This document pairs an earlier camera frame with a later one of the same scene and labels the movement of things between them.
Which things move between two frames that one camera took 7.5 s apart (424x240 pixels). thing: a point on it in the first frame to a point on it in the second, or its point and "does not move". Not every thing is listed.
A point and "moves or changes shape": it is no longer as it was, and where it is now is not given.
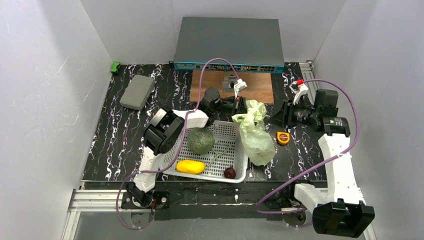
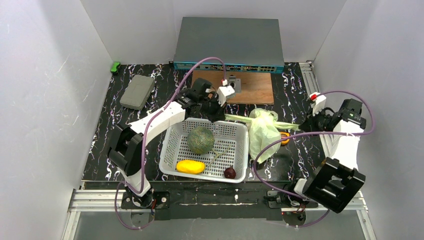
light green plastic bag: (259, 142) moves or changes shape
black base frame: (244, 200) does not move
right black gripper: (286, 114) to (310, 122)
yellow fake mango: (190, 167) does not move
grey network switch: (252, 45) does not move
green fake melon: (200, 140) does not move
